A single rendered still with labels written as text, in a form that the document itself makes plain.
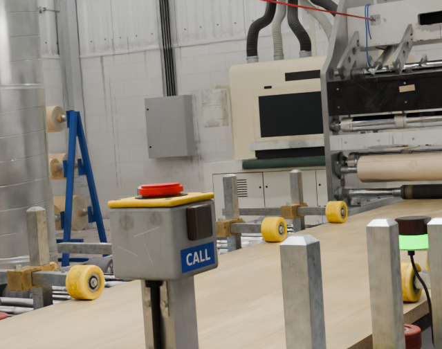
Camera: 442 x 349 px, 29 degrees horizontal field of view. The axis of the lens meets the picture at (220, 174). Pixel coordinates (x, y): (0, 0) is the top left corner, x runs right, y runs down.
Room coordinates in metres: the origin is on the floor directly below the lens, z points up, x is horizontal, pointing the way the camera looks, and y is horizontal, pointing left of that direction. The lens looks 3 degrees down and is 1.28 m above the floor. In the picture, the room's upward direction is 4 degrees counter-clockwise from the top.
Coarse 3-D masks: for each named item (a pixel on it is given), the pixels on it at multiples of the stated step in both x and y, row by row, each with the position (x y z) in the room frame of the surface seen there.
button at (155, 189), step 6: (144, 186) 0.77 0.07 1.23; (150, 186) 0.76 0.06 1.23; (156, 186) 0.76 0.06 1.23; (162, 186) 0.76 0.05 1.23; (168, 186) 0.76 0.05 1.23; (174, 186) 0.77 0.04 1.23; (180, 186) 0.77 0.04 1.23; (138, 192) 0.77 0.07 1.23; (144, 192) 0.76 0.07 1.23; (150, 192) 0.76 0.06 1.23; (156, 192) 0.76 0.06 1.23; (162, 192) 0.76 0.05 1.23; (168, 192) 0.76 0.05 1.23; (174, 192) 0.76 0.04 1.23; (180, 192) 0.77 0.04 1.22
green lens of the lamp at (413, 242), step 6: (402, 240) 1.42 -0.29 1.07; (408, 240) 1.42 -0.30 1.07; (414, 240) 1.41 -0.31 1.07; (420, 240) 1.41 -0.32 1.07; (426, 240) 1.42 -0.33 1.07; (402, 246) 1.42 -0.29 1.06; (408, 246) 1.42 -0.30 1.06; (414, 246) 1.41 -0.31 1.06; (420, 246) 1.41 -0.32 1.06; (426, 246) 1.42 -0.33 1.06
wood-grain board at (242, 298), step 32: (352, 224) 3.11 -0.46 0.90; (224, 256) 2.55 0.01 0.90; (256, 256) 2.51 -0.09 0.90; (352, 256) 2.38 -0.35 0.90; (416, 256) 2.31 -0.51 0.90; (128, 288) 2.13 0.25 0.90; (224, 288) 2.04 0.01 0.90; (256, 288) 2.01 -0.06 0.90; (352, 288) 1.93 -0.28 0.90; (0, 320) 1.85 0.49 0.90; (32, 320) 1.82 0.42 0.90; (64, 320) 1.80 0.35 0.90; (96, 320) 1.78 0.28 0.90; (128, 320) 1.76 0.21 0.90; (224, 320) 1.70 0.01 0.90; (256, 320) 1.68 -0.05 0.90; (352, 320) 1.62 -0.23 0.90; (416, 320) 1.70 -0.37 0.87
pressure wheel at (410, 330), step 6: (408, 324) 1.53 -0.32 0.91; (408, 330) 1.49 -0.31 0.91; (414, 330) 1.48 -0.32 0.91; (420, 330) 1.49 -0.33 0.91; (408, 336) 1.47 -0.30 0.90; (414, 336) 1.47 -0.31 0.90; (420, 336) 1.49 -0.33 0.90; (408, 342) 1.47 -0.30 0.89; (414, 342) 1.47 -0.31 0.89; (420, 342) 1.48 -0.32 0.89; (408, 348) 1.47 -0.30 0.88; (414, 348) 1.47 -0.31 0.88; (420, 348) 1.48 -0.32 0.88
